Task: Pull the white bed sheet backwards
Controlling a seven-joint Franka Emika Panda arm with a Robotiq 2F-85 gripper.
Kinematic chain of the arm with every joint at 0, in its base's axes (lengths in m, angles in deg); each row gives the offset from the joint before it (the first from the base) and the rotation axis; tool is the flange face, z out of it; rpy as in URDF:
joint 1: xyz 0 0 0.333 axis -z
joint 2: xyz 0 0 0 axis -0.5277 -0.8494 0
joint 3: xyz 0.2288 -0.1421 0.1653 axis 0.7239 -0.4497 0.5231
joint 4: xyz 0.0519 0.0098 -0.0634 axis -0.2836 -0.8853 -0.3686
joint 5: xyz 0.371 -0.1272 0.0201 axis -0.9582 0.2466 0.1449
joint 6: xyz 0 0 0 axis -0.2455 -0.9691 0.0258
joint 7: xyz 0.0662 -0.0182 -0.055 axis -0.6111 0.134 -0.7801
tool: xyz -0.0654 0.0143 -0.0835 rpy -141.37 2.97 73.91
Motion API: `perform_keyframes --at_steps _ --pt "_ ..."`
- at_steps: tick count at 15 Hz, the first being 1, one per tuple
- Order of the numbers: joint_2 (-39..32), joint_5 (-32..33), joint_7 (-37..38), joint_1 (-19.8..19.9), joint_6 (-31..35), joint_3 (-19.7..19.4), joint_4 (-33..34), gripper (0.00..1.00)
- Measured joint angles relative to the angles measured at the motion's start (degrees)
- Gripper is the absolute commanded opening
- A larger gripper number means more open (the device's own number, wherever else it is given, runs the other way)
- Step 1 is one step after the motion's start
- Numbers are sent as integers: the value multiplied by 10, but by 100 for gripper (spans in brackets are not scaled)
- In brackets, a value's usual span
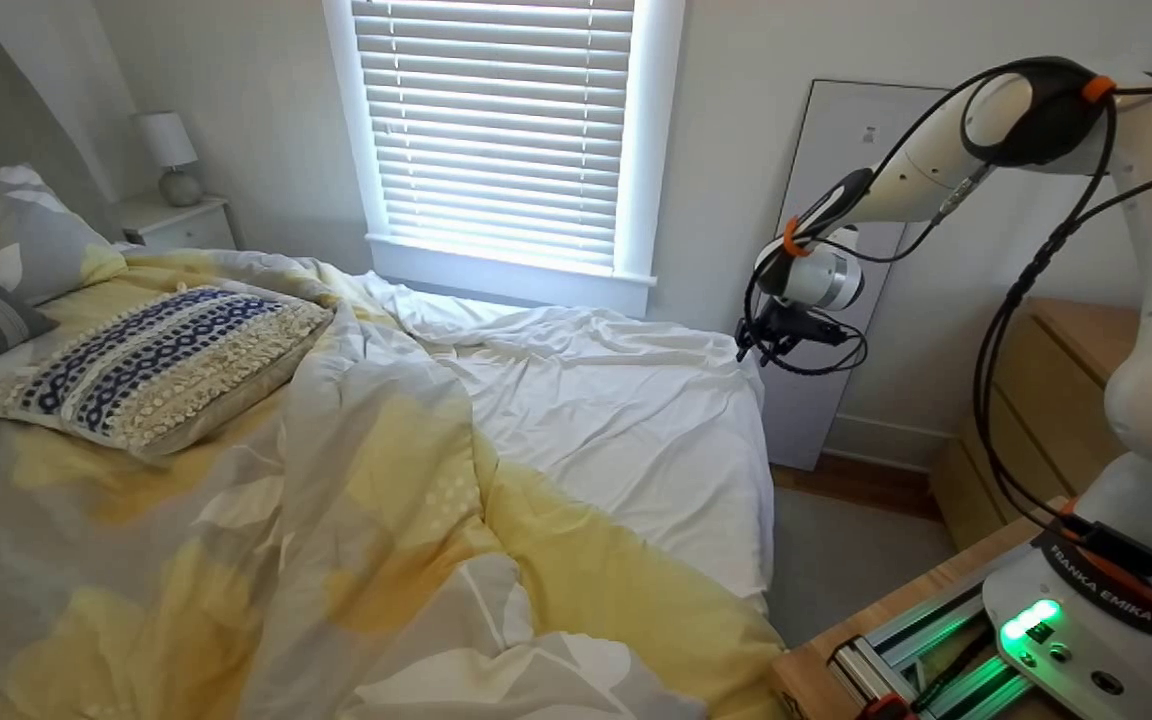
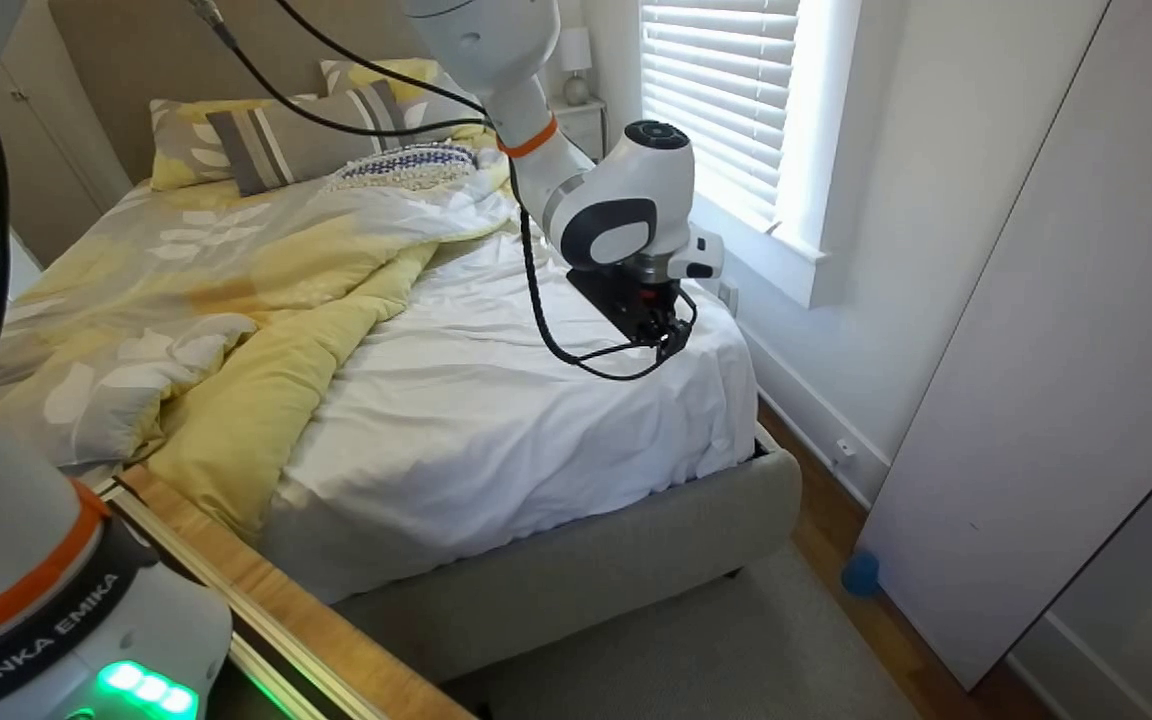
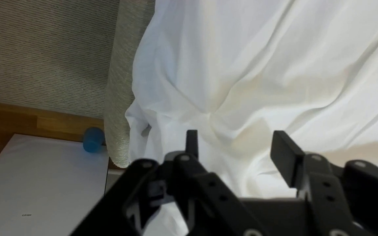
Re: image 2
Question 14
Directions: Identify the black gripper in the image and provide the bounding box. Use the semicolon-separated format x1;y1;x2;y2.
562;261;698;347

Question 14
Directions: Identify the white bed sheet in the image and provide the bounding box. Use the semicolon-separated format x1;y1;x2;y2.
260;198;765;610

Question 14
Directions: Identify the white nightstand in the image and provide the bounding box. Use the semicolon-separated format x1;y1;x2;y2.
548;96;613;192

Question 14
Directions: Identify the white baseboard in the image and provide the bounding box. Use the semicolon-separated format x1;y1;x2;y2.
732;317;894;508

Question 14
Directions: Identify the white window blind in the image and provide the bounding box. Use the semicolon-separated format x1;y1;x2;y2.
635;0;804;240

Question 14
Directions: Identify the small white table lamp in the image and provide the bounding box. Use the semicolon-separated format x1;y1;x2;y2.
552;21;598;113

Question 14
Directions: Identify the blue patterned fabric edge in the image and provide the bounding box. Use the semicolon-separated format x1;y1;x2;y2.
330;139;482;183

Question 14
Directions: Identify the yellow floral pillow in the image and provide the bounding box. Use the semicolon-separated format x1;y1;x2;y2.
315;53;500;150
143;94;285;198

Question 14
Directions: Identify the grey floor rug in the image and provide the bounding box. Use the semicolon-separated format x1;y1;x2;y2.
439;538;927;720

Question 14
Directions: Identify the grey striped bolster pillow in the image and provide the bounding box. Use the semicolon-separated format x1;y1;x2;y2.
205;82;409;199

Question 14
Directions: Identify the yellow floral duvet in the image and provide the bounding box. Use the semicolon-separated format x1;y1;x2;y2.
0;120;580;540

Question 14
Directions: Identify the white sliding door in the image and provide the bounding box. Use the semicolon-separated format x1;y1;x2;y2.
852;0;1152;697

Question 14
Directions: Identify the wooden board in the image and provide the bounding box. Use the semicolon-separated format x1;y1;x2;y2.
104;459;480;720

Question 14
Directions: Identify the beige headboard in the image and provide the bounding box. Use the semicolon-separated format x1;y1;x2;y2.
12;0;529;183

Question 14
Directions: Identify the beige closet door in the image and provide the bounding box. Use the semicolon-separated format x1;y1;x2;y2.
0;0;134;272

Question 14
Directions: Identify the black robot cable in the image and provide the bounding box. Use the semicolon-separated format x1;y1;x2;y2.
0;0;705;387

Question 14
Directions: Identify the white window frame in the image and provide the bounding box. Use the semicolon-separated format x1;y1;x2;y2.
631;0;869;314

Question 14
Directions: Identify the grey upholstered bed frame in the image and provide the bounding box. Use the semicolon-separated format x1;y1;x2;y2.
330;425;809;687

